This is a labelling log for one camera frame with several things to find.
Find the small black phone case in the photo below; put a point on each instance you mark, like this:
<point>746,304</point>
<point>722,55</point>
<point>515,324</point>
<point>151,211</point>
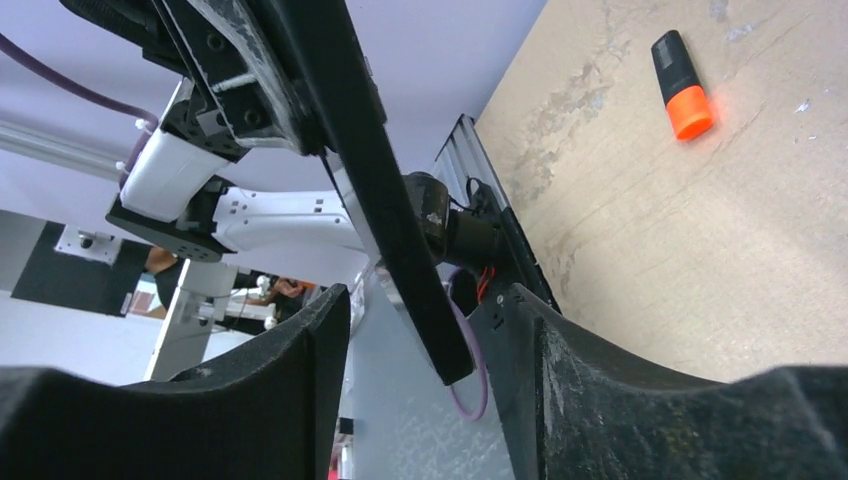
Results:
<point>324,44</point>

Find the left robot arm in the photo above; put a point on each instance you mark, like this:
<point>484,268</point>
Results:
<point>173,193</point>

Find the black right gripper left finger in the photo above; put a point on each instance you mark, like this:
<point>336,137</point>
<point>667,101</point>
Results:
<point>266,409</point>

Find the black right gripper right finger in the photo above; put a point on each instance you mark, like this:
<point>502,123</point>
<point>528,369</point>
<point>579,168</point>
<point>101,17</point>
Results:
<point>584,408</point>

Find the black orange highlighter marker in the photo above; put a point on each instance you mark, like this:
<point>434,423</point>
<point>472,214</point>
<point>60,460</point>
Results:
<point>685,100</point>

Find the phone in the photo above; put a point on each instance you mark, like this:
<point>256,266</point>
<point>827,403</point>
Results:
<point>376,267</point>

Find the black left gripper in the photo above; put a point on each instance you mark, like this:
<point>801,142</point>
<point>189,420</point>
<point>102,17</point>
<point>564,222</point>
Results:
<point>228,56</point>

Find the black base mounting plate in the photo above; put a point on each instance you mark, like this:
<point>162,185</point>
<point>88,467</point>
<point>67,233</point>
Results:
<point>505,330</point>

